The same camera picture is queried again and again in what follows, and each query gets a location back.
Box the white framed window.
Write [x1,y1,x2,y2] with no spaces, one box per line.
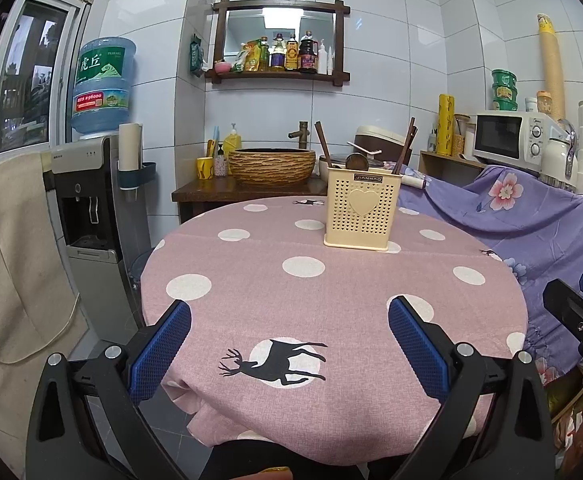
[0,0,94,166]

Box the bamboo style faucet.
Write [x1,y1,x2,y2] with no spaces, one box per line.
[287,120,312,151]

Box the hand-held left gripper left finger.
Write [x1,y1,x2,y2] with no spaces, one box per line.
[25,299,193,480]

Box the grey water dispenser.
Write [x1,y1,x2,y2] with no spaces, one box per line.
[51,134,157,333]

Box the wooden shelf box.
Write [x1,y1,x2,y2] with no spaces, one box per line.
[418,150,487,187]

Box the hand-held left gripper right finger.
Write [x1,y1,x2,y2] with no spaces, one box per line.
[388,296,556,480]

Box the yellow wrap roll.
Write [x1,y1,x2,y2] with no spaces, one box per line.
[436,93,456,156]

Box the dark soy sauce bottle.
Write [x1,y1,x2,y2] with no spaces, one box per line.
[299,30,319,75]

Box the white paper cup sleeve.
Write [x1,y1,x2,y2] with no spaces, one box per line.
[118,122,144,171]

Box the cream pot with glass lid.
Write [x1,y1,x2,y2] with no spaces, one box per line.
[319,152,429,192]

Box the dark wooden counter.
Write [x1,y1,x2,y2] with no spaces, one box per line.
[171,177,329,223]

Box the white microwave oven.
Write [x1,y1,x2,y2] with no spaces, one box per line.
[473,110,557,166]

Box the beige cloth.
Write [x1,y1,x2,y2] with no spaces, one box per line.
[0,152,89,401]

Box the purple floral cloth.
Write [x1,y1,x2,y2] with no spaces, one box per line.
[396,165,583,386]

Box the blue water jug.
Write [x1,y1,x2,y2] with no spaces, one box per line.
[70,36,138,141]

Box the yellow seasoning pouch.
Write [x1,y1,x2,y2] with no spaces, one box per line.
[231,42,261,73]

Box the white thermos kettle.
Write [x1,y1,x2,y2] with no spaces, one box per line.
[540,119,579,187]

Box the tall stack of paper cups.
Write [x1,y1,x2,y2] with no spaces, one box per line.
[536,14,568,121]

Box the teal cup holder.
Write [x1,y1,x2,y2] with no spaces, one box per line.
[116,161,158,193]

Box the white and brown rice cooker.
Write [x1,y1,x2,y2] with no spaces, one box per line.
[354,125,407,166]

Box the woven brown basin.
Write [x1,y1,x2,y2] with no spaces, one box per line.
[227,147,318,187]

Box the yellow soap pump bottle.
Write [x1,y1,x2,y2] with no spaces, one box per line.
[222,122,243,161]

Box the beige plastic utensil holder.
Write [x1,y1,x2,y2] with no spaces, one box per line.
[323,166,403,253]

